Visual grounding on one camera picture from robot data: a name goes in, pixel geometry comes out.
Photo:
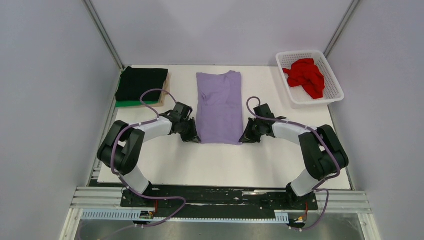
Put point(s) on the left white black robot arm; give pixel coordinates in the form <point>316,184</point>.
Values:
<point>121,149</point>

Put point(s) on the folded beige t shirt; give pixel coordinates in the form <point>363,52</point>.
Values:
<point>163,95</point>

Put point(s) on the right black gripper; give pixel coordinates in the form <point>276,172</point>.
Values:
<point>247,138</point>

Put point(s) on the red t shirt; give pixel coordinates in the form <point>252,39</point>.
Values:
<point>304,73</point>

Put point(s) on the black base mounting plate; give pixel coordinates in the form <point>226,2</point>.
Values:
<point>215,202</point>

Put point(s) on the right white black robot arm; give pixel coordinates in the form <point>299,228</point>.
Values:
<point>323,154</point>

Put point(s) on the aluminium frame rail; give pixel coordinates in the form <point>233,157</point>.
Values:
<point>340,201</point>

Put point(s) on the white plastic basket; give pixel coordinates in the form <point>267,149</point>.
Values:
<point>298,98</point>

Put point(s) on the folded black t shirt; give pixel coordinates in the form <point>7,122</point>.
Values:
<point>134,82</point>

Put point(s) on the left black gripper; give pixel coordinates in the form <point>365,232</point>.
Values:
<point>193,137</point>

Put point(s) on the folded green t shirt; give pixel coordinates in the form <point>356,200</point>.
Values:
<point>128,104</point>

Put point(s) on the purple t shirt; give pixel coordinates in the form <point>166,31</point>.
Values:
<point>219,115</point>

